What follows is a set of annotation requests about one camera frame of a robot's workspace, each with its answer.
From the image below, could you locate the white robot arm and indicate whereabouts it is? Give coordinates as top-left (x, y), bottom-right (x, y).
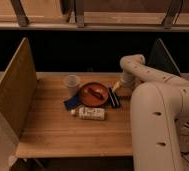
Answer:
top-left (113, 54), bottom-right (189, 171)

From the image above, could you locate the orange ceramic bowl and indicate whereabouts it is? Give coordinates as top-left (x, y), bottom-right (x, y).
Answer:
top-left (78, 82), bottom-right (109, 107)

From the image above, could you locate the translucent ceramic cup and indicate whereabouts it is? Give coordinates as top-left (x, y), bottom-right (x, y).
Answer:
top-left (64, 75), bottom-right (80, 96)

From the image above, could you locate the red item in bowl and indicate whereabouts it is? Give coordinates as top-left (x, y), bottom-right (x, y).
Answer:
top-left (88, 88), bottom-right (104, 100)

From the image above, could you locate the white plastic bottle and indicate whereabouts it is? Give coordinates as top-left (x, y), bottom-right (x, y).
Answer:
top-left (71, 107), bottom-right (105, 120)

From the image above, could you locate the right dark side panel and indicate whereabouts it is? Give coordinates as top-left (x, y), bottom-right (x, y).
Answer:
top-left (147, 38), bottom-right (181, 76)

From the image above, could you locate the blue flat card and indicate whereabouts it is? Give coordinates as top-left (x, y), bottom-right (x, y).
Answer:
top-left (64, 96), bottom-right (81, 110)

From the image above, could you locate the left wooden side panel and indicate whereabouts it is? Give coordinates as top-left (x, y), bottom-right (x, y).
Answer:
top-left (0, 38), bottom-right (37, 142)

